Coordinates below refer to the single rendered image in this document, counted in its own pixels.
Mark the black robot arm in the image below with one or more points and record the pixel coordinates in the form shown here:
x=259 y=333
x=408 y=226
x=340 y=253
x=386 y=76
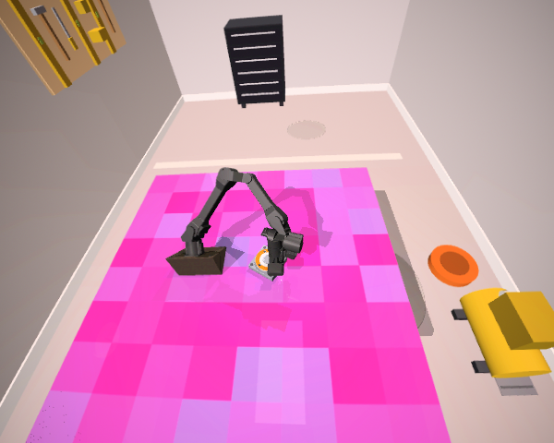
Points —
x=280 y=234

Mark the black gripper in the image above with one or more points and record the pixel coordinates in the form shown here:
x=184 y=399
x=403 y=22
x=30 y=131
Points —
x=276 y=266

